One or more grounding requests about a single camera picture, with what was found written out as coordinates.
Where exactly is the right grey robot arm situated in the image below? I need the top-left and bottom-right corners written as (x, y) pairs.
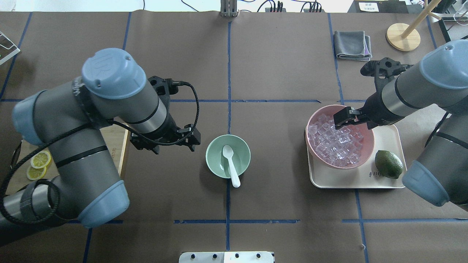
top-left (333, 39), bottom-right (468, 210)

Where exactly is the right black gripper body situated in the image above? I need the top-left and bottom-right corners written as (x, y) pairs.
top-left (341, 106), bottom-right (377, 129)

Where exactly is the green lime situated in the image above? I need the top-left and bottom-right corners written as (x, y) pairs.
top-left (374, 150), bottom-right (404, 179)

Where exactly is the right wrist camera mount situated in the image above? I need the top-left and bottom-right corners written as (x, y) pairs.
top-left (361, 57), bottom-right (414, 94)

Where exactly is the pink bowl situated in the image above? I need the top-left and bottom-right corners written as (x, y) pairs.
top-left (305, 104), bottom-right (375, 169)

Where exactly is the wooden stand with round base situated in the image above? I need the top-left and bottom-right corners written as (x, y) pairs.
top-left (385, 0), bottom-right (442, 52)

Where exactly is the pile of clear ice cubes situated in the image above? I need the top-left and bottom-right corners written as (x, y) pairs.
top-left (306, 114), bottom-right (364, 167)

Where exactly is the green ceramic bowl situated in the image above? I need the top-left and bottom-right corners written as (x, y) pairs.
top-left (205, 134), bottom-right (251, 179)

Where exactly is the bamboo cutting board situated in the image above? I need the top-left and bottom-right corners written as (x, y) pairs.
top-left (5, 125), bottom-right (129, 195)

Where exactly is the lemon slice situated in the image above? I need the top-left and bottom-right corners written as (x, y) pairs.
top-left (26, 166), bottom-right (47, 181)
top-left (30, 151), bottom-right (52, 169)

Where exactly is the lower lemon slice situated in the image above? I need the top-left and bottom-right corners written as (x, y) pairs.
top-left (26, 166), bottom-right (47, 181)

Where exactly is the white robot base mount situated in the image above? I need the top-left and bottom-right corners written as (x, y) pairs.
top-left (178, 251), bottom-right (275, 263)

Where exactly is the black tray at edge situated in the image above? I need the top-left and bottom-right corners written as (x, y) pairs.
top-left (438, 15), bottom-right (468, 43)

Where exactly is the cream plastic tray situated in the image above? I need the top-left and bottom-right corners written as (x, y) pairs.
top-left (307, 125), bottom-right (407, 188)

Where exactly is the grey folded cloth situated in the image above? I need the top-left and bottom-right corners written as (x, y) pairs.
top-left (333, 31), bottom-right (372, 62)

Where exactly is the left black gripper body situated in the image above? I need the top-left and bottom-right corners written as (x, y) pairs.
top-left (130, 124), bottom-right (201, 155)

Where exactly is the upper lemon slice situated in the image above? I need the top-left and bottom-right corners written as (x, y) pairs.
top-left (30, 151), bottom-right (52, 169)

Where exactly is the white plastic spoon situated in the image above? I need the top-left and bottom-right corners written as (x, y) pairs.
top-left (222, 145), bottom-right (241, 188)

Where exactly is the white rack at edge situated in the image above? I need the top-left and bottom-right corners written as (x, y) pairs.
top-left (0, 31), bottom-right (20, 65)

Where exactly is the grey metal post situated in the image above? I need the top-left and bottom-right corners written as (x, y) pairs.
top-left (219, 0), bottom-right (239, 17)

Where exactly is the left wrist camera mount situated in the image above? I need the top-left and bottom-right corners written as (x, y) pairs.
top-left (148, 76), bottom-right (182, 110)

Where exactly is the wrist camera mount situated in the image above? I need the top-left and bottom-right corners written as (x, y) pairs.
top-left (148, 76), bottom-right (182, 110)
top-left (361, 57), bottom-right (414, 94)

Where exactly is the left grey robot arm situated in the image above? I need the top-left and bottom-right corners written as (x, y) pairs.
top-left (1, 48), bottom-right (200, 246)

